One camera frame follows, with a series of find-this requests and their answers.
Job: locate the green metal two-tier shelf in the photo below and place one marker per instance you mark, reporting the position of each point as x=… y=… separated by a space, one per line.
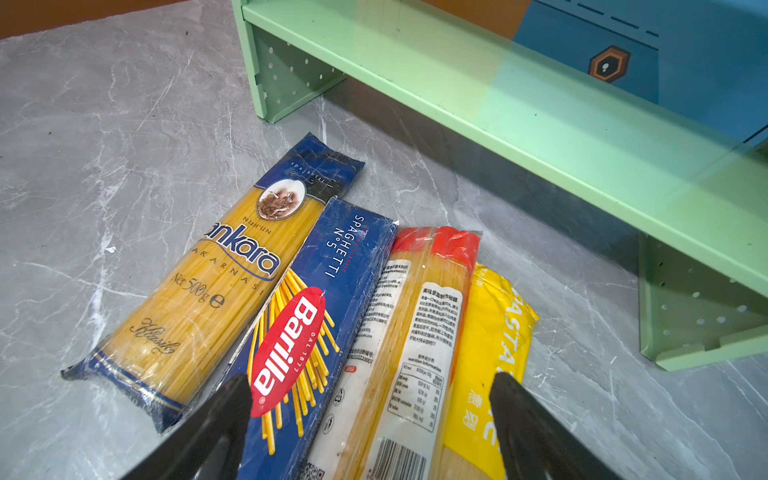
x=653 y=111

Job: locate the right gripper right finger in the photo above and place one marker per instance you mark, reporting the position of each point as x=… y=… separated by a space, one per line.
x=533 y=443

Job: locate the blue Barilla spaghetti box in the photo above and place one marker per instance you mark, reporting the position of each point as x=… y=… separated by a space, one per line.
x=294 y=351

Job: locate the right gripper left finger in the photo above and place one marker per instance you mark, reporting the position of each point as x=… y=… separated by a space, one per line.
x=209 y=444

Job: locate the yellow pasta bag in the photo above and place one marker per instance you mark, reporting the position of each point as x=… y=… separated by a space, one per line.
x=497 y=335

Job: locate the red-ended clear spaghetti bag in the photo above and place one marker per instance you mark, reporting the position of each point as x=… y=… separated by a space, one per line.
x=383 y=419

